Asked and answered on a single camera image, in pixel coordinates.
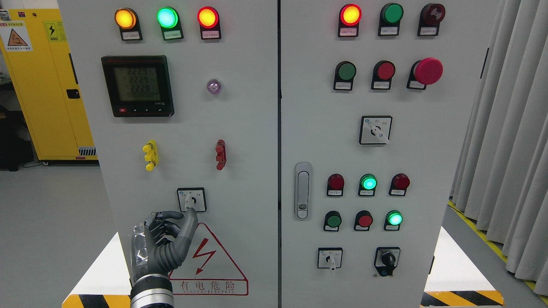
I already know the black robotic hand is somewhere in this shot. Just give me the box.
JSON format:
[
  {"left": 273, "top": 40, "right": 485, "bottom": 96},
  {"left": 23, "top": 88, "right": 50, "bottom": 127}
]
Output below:
[{"left": 131, "top": 208, "right": 198, "bottom": 284}]

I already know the door rotary selector switch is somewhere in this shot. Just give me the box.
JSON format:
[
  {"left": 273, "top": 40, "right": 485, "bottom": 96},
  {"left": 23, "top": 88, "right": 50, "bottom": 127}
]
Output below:
[{"left": 176, "top": 187, "right": 207, "bottom": 213}]

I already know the orange indicator light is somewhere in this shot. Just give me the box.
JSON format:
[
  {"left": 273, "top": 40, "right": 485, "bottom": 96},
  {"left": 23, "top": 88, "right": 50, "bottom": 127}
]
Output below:
[{"left": 115, "top": 8, "right": 143, "bottom": 41}]

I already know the red electric danger warning sticker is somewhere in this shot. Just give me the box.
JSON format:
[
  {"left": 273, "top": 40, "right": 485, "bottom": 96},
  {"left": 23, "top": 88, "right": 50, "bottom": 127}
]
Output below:
[{"left": 169, "top": 223, "right": 249, "bottom": 296}]

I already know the yellow terminal connector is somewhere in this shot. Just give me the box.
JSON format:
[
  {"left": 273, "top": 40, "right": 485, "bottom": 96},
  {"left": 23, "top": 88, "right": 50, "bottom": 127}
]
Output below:
[{"left": 142, "top": 140, "right": 159, "bottom": 172}]

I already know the red terminal connector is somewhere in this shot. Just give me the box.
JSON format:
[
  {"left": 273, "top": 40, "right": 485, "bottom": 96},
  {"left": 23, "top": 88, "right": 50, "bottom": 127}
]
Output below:
[{"left": 215, "top": 139, "right": 227, "bottom": 170}]

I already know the black digital power meter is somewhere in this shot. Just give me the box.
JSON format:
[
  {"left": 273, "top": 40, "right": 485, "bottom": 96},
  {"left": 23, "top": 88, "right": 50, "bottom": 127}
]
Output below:
[{"left": 101, "top": 55, "right": 175, "bottom": 118}]

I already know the small clear lamp bulb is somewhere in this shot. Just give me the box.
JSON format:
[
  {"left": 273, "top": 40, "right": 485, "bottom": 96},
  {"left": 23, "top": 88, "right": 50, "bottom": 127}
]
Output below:
[{"left": 207, "top": 79, "right": 222, "bottom": 95}]

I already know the dark red indicator lower left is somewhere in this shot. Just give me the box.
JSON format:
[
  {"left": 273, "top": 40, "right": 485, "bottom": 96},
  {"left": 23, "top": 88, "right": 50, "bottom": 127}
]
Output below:
[{"left": 326, "top": 174, "right": 345, "bottom": 197}]

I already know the grey electrical control cabinet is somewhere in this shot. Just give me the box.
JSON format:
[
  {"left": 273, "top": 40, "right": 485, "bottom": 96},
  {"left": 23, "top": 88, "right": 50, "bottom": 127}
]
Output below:
[{"left": 58, "top": 0, "right": 500, "bottom": 308}]

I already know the red push button lower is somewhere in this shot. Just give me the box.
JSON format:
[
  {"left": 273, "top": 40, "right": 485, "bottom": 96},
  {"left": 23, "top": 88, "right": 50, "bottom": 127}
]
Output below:
[{"left": 354, "top": 210, "right": 373, "bottom": 231}]

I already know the red push button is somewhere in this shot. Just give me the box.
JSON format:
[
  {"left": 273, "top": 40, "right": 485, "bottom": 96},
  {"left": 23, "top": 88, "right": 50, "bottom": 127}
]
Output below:
[
  {"left": 354, "top": 210, "right": 373, "bottom": 231},
  {"left": 370, "top": 60, "right": 396, "bottom": 90}
]

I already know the green lit indicator lower middle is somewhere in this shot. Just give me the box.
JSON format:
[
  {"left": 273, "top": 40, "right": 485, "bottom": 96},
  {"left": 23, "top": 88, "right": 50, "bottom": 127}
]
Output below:
[{"left": 357, "top": 174, "right": 378, "bottom": 197}]

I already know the green lit indicator light top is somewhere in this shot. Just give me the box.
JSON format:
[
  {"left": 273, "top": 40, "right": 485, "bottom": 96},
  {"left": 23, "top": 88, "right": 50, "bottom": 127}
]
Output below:
[{"left": 156, "top": 6, "right": 184, "bottom": 41}]

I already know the red lit indicator left door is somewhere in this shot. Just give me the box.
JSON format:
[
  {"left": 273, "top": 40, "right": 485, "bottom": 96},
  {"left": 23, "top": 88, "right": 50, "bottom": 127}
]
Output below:
[{"left": 197, "top": 6, "right": 221, "bottom": 40}]

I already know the red lit indicator door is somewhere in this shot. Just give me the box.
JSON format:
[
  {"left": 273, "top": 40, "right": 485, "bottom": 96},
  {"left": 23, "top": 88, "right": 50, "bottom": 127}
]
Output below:
[
  {"left": 197, "top": 6, "right": 221, "bottom": 40},
  {"left": 337, "top": 3, "right": 362, "bottom": 38}
]

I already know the yellow safety storage cabinet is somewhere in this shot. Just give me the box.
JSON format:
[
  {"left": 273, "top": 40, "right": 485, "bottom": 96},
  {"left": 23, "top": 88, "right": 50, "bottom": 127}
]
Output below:
[{"left": 1, "top": 9, "right": 98, "bottom": 163}]

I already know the green lit push button lower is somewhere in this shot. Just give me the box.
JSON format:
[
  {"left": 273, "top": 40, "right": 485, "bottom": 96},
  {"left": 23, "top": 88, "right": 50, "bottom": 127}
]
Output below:
[{"left": 383, "top": 209, "right": 403, "bottom": 231}]

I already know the dark red indicator lower right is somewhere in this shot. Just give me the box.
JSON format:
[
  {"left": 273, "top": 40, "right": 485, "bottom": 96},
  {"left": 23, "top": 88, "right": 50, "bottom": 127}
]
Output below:
[{"left": 389, "top": 173, "right": 410, "bottom": 196}]

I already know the green push button upper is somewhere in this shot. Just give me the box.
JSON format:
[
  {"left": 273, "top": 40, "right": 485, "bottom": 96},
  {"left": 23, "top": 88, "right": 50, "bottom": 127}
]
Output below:
[{"left": 333, "top": 61, "right": 357, "bottom": 91}]

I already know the red push button upper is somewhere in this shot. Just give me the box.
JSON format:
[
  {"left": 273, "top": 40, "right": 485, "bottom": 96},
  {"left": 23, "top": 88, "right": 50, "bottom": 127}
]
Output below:
[{"left": 370, "top": 60, "right": 396, "bottom": 90}]

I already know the red lit indicator right door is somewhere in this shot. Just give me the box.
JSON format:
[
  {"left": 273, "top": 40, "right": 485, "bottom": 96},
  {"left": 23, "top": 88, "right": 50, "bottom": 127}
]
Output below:
[{"left": 337, "top": 3, "right": 362, "bottom": 38}]

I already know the red emergency stop mushroom button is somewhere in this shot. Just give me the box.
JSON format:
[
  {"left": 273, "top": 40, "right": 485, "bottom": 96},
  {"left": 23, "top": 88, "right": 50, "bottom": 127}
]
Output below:
[{"left": 406, "top": 58, "right": 444, "bottom": 90}]

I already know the dark green indicator top right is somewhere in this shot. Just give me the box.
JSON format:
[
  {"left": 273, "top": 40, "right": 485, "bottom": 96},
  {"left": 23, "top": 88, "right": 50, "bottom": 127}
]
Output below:
[{"left": 378, "top": 3, "right": 405, "bottom": 37}]

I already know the grey curtain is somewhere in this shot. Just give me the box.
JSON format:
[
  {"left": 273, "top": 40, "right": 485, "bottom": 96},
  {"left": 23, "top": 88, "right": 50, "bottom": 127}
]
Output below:
[{"left": 452, "top": 0, "right": 548, "bottom": 296}]

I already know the dark red buzzer indicator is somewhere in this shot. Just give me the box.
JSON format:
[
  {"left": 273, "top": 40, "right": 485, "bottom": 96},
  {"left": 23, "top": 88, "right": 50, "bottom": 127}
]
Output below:
[{"left": 417, "top": 3, "right": 446, "bottom": 36}]

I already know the grey cabinet door handle lock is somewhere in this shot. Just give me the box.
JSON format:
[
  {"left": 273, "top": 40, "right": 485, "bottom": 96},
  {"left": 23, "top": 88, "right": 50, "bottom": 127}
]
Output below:
[{"left": 294, "top": 163, "right": 313, "bottom": 220}]

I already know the lower rotary selector switch white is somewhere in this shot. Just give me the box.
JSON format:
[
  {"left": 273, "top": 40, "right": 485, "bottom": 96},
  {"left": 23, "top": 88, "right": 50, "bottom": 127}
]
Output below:
[{"left": 317, "top": 247, "right": 344, "bottom": 271}]

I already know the black knob selector switch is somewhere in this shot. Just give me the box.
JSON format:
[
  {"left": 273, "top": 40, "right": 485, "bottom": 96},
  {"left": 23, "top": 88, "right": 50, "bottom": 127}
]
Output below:
[{"left": 374, "top": 247, "right": 401, "bottom": 277}]

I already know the upper right rotary selector switch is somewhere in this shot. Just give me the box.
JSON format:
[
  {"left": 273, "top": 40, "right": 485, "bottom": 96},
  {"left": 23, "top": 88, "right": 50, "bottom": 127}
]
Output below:
[{"left": 358, "top": 115, "right": 393, "bottom": 146}]

